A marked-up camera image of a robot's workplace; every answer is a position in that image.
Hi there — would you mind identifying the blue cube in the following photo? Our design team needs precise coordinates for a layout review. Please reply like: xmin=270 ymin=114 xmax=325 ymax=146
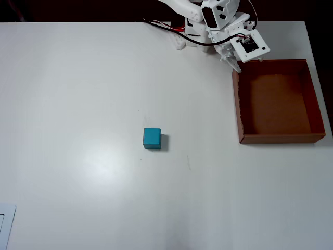
xmin=142 ymin=127 xmax=162 ymax=150

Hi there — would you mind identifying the white flat device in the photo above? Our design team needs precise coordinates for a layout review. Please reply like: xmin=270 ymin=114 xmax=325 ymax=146
xmin=0 ymin=204 xmax=17 ymax=250

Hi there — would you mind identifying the black camera cable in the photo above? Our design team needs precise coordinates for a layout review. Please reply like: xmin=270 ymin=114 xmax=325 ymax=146
xmin=142 ymin=18 xmax=244 ymax=47

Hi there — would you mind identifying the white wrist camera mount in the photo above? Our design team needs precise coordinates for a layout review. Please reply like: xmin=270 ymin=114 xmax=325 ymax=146
xmin=230 ymin=28 xmax=271 ymax=64

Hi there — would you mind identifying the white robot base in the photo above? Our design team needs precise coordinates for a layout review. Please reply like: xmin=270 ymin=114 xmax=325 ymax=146
xmin=170 ymin=17 xmax=213 ymax=53

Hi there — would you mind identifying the red white base wiring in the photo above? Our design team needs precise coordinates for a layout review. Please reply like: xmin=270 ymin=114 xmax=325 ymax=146
xmin=152 ymin=20 xmax=187 ymax=33

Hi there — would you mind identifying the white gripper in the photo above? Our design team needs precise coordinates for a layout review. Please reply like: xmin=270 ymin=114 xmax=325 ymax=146
xmin=207 ymin=13 xmax=264 ymax=73

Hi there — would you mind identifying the brown cardboard box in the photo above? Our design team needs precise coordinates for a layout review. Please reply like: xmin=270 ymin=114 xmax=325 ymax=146
xmin=231 ymin=59 xmax=326 ymax=144

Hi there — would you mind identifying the thin red servo wire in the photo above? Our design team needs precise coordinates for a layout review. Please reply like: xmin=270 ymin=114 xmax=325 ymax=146
xmin=246 ymin=0 xmax=259 ymax=27

